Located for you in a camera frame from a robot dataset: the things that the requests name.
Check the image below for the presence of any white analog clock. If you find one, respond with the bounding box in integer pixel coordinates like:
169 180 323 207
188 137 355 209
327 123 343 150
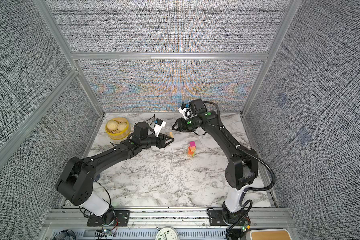
155 227 180 240

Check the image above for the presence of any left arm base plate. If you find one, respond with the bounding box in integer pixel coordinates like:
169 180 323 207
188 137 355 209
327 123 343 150
87 210 130 227

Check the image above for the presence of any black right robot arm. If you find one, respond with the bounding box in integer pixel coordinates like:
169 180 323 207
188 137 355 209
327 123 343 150
172 111 258 225

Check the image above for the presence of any black corrugated cable conduit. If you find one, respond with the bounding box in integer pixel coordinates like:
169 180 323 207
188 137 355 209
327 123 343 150
202 101 276 238

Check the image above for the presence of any wood topped white box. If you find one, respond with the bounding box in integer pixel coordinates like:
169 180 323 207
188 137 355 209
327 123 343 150
246 229 292 240

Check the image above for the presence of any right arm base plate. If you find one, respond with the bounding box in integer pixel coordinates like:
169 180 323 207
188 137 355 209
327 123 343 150
207 208 242 227

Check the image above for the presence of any yellow rimmed bamboo steamer basket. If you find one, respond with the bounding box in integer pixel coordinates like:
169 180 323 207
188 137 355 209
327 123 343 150
105 117 131 141

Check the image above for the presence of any black fan grille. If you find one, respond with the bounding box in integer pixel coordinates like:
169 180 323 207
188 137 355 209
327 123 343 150
52 230 77 240

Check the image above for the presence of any steamed bun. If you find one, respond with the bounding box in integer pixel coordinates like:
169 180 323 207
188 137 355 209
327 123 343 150
107 120 119 132
117 122 128 132

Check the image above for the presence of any left steamed bun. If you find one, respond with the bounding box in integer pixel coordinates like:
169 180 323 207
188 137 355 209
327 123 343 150
107 120 119 132

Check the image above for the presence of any right steamed bun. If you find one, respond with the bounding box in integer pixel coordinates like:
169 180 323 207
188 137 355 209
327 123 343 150
117 122 128 132

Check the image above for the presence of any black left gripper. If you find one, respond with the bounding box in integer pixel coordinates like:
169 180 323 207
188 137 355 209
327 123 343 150
140 132 174 149

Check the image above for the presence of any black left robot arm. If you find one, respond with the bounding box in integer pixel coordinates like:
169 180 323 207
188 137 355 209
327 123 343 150
56 134 175 225

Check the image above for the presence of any thin black left cable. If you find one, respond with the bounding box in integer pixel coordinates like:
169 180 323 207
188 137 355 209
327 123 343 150
77 176 112 218

